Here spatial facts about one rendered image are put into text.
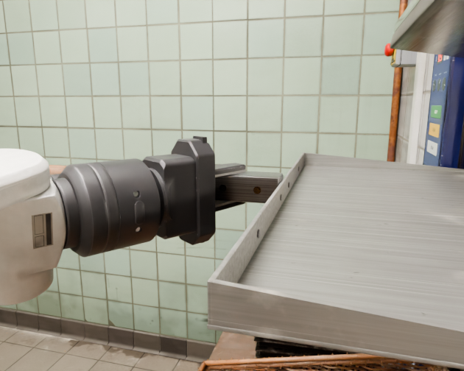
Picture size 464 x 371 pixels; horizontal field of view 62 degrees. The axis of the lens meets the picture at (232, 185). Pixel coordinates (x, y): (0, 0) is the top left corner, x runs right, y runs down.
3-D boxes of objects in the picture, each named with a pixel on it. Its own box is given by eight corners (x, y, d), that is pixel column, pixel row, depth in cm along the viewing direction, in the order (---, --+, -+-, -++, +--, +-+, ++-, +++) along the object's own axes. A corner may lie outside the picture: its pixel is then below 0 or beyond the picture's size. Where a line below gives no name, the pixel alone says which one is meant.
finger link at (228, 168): (249, 171, 48) (208, 178, 44) (233, 168, 50) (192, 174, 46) (249, 159, 47) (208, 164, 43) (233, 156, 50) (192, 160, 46)
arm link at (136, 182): (225, 252, 43) (124, 283, 36) (179, 230, 50) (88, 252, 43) (225, 138, 40) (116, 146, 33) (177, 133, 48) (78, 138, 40)
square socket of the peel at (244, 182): (205, 200, 47) (204, 174, 46) (213, 193, 51) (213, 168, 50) (278, 205, 45) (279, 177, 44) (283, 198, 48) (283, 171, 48)
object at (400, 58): (414, 67, 125) (417, 34, 123) (420, 64, 115) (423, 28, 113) (389, 68, 127) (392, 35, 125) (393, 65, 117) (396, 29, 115)
